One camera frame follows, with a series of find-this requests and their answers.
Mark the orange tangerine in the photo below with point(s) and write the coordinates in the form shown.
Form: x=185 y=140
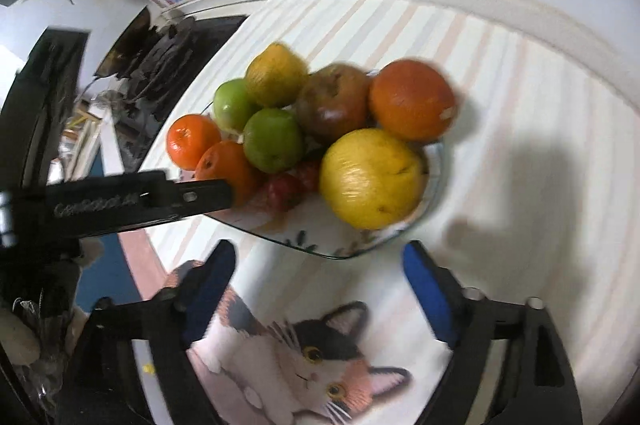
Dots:
x=226 y=160
x=189 y=137

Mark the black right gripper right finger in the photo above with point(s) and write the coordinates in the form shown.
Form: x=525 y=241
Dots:
x=536 y=384

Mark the glass patterned oval plate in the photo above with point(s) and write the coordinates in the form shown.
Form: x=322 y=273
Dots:
x=312 y=226

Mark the green apple on plate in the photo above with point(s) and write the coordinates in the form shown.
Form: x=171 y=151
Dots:
x=232 y=106

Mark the large dark orange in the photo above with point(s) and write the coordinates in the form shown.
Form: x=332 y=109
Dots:
x=413 y=101

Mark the right orange tangerine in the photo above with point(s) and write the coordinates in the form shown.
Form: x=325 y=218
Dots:
x=226 y=160

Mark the left orange tangerine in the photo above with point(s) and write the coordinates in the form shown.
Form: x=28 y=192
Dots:
x=189 y=137

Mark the blue cabinet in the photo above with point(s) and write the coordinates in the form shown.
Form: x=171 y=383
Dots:
x=105 y=273

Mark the brown red apple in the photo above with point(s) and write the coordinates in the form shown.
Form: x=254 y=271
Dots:
x=334 y=101

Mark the small red fruit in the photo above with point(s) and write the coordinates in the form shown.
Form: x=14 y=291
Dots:
x=284 y=192

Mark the dark yellow lemon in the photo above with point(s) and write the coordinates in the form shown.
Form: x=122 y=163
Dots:
x=276 y=76

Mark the striped cat blanket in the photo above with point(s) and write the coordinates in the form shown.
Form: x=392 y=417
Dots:
x=542 y=197

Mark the green apple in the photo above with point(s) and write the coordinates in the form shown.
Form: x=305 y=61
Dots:
x=232 y=106
x=273 y=141

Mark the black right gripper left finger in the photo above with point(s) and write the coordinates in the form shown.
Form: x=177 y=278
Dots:
x=131 y=365

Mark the bright yellow lemon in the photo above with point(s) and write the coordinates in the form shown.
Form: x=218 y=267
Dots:
x=371 y=179

